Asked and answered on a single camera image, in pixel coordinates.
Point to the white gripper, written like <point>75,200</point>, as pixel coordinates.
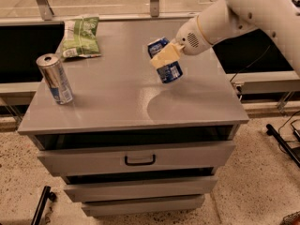
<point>191,38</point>

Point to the blue pepsi can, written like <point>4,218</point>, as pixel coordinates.
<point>164,58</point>

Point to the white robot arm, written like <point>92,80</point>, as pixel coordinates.
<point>278,19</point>

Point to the silver energy drink can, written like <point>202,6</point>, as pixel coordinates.
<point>55,77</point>

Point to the green chip bag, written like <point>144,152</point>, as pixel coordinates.
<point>80,38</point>

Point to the grey drawer cabinet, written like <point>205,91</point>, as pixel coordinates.
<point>119,100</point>

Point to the grey top drawer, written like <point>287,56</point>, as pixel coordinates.
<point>105,160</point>

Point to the grey drawer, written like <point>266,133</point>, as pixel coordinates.
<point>154,188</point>
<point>112,208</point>
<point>105,160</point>

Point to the black floor bar right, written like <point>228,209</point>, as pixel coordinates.
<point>293,153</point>

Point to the grey middle drawer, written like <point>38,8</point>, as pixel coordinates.
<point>154,188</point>

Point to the grey bottom drawer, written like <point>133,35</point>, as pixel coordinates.
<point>112,208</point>

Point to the black bar bottom left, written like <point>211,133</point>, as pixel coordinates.
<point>46,195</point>

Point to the middle metal window bracket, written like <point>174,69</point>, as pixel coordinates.
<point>154,8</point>

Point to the metal window bracket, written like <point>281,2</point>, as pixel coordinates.
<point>45,10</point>
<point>154,8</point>

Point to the black drawer handle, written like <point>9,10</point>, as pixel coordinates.
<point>140,161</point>

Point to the left metal window bracket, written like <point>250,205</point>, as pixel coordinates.
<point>45,10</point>

